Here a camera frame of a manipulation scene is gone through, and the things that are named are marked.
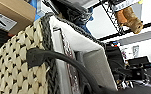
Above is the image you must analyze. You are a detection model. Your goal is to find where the red white printed packet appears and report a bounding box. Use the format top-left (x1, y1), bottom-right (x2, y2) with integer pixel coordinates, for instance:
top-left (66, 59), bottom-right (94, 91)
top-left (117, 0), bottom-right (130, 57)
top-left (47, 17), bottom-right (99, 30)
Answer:
top-left (52, 28), bottom-right (80, 94)

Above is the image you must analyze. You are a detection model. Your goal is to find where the black shoe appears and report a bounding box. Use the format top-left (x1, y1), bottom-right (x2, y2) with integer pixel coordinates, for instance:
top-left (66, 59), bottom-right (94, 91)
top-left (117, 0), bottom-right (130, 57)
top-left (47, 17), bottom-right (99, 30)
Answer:
top-left (54, 0), bottom-right (92, 14)

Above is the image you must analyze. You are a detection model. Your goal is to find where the small blue box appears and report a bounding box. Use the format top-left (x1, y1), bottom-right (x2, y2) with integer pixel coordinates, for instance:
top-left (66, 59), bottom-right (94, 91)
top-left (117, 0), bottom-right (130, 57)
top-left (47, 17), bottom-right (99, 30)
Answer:
top-left (30, 0), bottom-right (43, 12)

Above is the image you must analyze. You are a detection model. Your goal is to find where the cardboard box white label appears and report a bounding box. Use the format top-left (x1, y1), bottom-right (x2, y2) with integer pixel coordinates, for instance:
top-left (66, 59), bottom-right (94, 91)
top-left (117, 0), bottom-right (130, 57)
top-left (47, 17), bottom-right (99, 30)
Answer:
top-left (0, 0), bottom-right (37, 34)

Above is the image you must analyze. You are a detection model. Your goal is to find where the black wire shelf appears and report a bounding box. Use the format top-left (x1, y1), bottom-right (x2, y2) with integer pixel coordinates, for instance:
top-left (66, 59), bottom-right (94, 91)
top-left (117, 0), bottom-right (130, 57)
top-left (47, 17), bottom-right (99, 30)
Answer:
top-left (40, 0), bottom-right (151, 43)

